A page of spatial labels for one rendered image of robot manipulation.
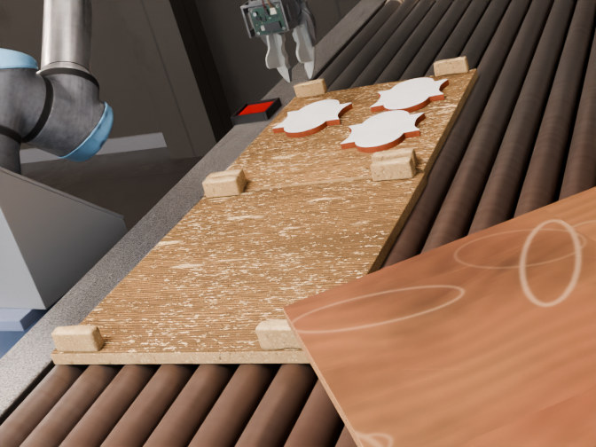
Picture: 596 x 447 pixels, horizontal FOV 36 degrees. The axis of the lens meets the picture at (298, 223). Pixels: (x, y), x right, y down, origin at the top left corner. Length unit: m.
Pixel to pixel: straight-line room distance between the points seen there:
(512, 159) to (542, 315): 0.60
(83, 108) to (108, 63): 3.42
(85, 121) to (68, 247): 0.26
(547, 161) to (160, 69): 3.47
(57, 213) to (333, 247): 0.47
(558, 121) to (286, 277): 0.50
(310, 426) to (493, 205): 0.43
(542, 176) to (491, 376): 0.59
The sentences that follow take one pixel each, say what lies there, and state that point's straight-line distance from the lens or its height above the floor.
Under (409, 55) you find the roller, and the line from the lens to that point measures 1.90.
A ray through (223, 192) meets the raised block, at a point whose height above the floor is 0.94.
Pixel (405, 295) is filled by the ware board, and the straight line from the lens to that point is 0.75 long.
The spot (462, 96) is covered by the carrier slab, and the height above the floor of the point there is 0.93.
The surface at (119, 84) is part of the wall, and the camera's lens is 5.01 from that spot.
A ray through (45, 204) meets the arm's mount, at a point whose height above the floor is 1.00.
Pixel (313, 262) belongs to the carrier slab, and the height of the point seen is 0.94.
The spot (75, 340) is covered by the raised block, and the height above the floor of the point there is 0.95.
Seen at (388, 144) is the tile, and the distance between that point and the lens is 1.35.
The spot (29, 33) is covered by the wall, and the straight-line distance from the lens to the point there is 5.25.
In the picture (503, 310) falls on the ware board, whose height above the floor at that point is 1.04.
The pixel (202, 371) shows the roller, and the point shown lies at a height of 0.92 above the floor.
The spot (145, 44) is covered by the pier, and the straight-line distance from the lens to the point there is 4.56.
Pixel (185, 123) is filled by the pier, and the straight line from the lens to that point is 4.61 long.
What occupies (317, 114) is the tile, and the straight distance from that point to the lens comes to 1.56.
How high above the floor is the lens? 1.41
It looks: 24 degrees down
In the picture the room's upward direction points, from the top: 17 degrees counter-clockwise
